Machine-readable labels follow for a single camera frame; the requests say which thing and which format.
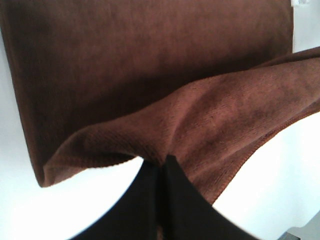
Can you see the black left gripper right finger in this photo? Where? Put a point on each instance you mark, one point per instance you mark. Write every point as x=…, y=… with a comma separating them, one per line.
x=187, y=215

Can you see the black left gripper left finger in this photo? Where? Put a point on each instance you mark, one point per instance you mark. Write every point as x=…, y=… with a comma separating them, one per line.
x=133, y=216

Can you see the brown towel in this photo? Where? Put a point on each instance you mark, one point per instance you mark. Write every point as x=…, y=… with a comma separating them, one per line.
x=100, y=82

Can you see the white towel care label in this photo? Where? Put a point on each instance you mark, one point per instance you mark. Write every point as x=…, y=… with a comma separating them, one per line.
x=299, y=3

